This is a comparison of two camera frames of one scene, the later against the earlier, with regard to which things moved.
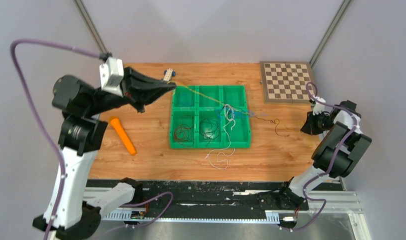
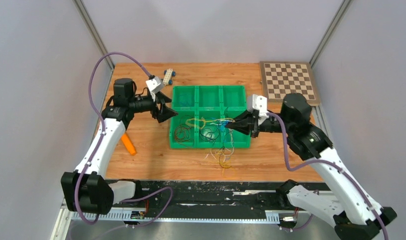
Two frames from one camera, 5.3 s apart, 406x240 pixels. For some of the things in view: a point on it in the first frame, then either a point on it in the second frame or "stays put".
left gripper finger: x=141 y=96 → x=167 y=113
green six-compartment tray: x=213 y=116 stays put
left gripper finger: x=136 y=80 → x=160 y=98
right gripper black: x=309 y=127 → x=252 y=125
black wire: x=208 y=129 stays put
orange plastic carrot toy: x=116 y=122 stays put
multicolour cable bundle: x=231 y=114 → x=227 y=147
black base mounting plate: x=213 y=196 stays put
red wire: x=182 y=134 stays put
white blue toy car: x=168 y=74 stays put
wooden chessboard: x=283 y=82 stays put
